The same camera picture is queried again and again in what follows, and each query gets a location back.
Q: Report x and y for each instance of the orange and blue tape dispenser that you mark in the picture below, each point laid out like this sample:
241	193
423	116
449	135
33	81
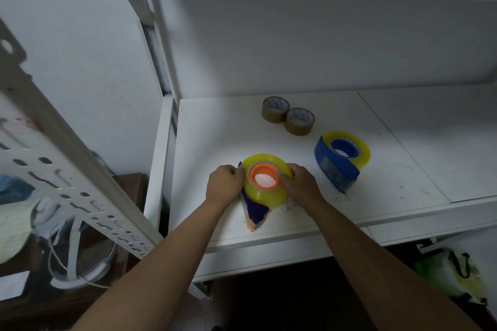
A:
254	212

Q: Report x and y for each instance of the person's right hand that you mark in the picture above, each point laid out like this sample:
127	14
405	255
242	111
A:
303	187

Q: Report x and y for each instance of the person's right forearm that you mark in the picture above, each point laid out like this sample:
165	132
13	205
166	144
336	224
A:
388	276

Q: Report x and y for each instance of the green yellow bag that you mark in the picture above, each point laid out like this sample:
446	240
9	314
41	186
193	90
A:
446	276

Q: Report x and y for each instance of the cream paper sheet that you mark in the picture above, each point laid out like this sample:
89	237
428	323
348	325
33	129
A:
11	233

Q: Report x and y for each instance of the white crumpled cloth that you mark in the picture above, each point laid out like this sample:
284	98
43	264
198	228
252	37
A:
44	218

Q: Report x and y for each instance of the person's left hand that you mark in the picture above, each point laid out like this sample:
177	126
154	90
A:
223	185

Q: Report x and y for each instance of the small brown tape roll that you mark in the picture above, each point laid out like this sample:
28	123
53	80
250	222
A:
273	116

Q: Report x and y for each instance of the white metal shelf rack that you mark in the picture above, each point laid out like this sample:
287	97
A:
388	175

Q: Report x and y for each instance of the blue bag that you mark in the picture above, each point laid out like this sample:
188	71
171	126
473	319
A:
11	189

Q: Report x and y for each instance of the large brown tape roll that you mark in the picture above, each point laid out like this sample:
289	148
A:
299	129

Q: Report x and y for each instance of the yellow tape roll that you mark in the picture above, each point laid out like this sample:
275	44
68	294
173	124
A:
363	156
272	199

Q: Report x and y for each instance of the person's left forearm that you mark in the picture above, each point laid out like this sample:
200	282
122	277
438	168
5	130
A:
151	272

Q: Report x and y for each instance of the white card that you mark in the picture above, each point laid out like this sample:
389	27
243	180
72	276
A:
11	286

